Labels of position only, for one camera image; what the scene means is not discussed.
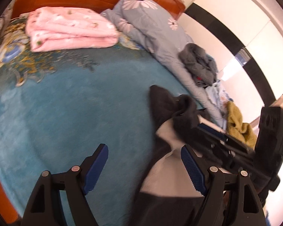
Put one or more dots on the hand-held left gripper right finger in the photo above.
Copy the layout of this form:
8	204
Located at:
193	169

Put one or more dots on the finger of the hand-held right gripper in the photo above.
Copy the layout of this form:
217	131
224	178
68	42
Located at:
214	130
217	149

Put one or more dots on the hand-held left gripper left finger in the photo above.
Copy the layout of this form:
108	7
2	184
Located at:
94	171

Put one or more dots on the dark grey fleece garment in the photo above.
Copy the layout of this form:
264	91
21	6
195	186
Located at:
169	108

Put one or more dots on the mustard knitted sweater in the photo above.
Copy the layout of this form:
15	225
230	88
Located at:
235	120

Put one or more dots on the light blue garment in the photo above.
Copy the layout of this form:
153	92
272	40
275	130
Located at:
217	96

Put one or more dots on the grey sweatshirt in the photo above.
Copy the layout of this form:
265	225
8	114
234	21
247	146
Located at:
195	61

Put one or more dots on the white wardrobe with black stripe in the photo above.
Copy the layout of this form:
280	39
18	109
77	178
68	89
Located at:
250	16

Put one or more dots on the light blue daisy duvet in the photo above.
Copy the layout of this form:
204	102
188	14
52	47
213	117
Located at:
151	28

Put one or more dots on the pink floral folded blanket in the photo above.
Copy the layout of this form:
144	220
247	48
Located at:
68	28

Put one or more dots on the grey floral cloth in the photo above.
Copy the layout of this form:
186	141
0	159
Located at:
1	28

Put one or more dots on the orange wooden bed side rail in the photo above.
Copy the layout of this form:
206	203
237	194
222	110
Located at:
1	193

